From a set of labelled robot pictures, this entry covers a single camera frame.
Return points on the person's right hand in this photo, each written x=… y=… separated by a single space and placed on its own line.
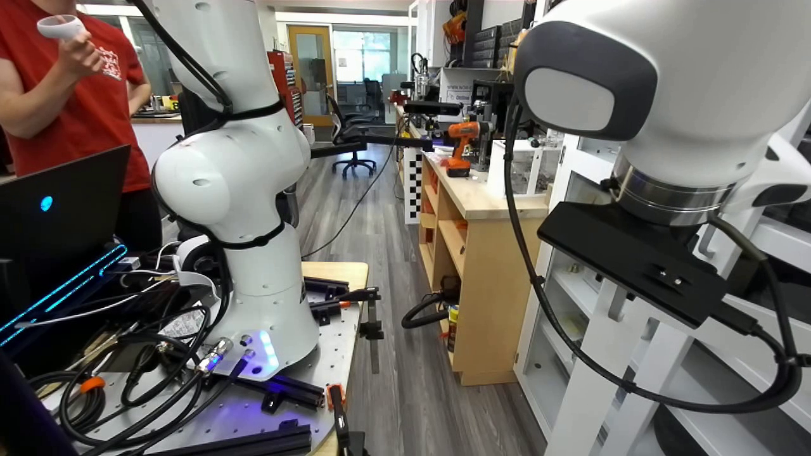
x=82 y=59

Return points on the white glass cabinet door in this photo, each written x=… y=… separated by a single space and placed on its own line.
x=592 y=382
x=656 y=382

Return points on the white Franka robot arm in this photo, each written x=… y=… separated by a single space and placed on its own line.
x=236 y=179

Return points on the person's right forearm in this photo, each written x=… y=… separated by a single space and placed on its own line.
x=35 y=106

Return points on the yellow framed glass door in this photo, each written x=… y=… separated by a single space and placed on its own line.
x=311 y=85

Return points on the person in red shirt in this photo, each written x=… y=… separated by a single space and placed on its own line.
x=92 y=127

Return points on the black laptop with blue lights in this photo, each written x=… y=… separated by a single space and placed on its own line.
x=60 y=204

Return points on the red cabinet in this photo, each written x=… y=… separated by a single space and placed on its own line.
x=283 y=79

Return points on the black office chair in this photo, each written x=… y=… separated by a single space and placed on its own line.
x=352 y=127

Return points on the black horizontal stand rod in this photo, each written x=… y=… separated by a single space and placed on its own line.
x=363 y=146

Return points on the black white checkerboard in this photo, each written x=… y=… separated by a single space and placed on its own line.
x=411 y=182

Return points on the black table clamp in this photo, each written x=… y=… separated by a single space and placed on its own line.
x=334 y=307

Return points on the orange hanging tool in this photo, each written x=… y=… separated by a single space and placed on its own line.
x=458 y=27

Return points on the robot workbench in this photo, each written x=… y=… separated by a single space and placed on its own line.
x=338 y=355

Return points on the short black aluminium extrusion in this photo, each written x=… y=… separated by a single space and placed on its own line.
x=293 y=392

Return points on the long black aluminium extrusion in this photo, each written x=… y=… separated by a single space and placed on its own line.
x=255 y=443

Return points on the white framed clear box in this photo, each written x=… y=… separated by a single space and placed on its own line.
x=499 y=168

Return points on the black clamp with orange grip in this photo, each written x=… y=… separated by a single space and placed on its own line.
x=338 y=415

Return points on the wooden workbench cabinet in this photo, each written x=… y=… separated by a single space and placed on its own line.
x=483 y=296

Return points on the white shelf cabinet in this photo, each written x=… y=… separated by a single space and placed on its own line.
x=575 y=287

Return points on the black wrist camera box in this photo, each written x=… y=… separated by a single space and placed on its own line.
x=635 y=254

